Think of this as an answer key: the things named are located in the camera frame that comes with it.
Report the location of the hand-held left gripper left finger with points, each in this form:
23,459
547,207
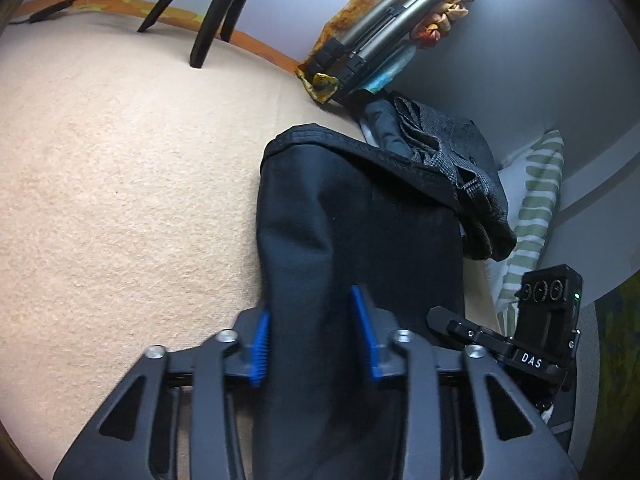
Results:
260,345

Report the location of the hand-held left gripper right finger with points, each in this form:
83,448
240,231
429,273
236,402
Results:
367,335

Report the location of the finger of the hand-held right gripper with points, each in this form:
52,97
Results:
450,322

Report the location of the black pants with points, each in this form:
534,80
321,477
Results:
350,220

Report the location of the dark grey folded pants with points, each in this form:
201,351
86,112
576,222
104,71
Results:
450,135

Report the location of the green white striped pillow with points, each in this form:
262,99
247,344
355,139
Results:
537,195

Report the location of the teal patterned cloth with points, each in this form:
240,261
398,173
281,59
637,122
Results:
390,72

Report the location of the folded tripod in patterned bag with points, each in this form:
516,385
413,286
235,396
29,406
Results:
445,17

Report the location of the small black tripod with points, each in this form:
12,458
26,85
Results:
205,35

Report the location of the folded silver tripod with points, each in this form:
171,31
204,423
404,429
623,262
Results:
400,10

